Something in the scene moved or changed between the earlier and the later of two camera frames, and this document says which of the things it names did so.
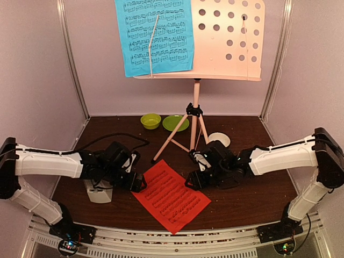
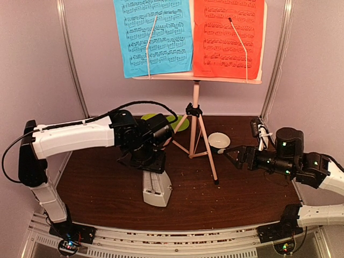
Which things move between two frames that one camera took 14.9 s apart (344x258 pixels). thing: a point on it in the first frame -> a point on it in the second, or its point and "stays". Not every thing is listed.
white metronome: [100, 195] -> [157, 187]
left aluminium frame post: [61, 8] stays
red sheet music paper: [173, 202] -> [217, 51]
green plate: [170, 122] stays
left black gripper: [137, 181] -> [157, 166]
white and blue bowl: [220, 136] stays
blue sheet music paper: [156, 36] stays
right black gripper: [198, 183] -> [243, 150]
